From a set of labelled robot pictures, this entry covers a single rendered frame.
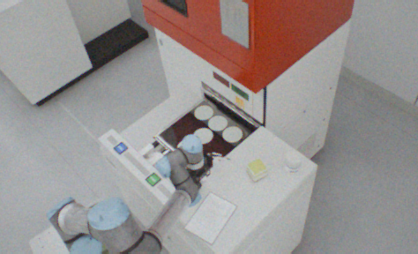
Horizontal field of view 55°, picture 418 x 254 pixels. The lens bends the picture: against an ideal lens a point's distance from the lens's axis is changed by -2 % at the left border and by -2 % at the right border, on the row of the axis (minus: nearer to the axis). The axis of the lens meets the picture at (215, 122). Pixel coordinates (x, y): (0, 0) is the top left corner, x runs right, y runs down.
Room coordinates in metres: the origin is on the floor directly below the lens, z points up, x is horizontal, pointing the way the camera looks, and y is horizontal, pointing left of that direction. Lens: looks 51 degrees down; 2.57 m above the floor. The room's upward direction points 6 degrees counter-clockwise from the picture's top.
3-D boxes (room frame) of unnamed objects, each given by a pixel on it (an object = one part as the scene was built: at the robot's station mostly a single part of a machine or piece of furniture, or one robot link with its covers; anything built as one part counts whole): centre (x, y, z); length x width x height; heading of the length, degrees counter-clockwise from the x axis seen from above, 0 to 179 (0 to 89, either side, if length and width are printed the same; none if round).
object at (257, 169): (0.99, -0.16, 1.00); 0.07 x 0.07 x 0.07; 24
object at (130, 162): (1.12, 0.39, 0.89); 0.55 x 0.09 x 0.14; 39
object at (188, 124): (1.30, 0.07, 0.90); 0.34 x 0.34 x 0.01; 39
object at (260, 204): (0.94, -0.10, 0.89); 0.62 x 0.35 x 0.14; 129
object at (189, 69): (1.59, 0.02, 1.02); 0.82 x 0.03 x 0.40; 39
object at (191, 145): (0.94, 0.10, 1.28); 0.09 x 0.08 x 0.11; 123
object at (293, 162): (1.00, -0.33, 1.01); 0.07 x 0.07 x 0.10
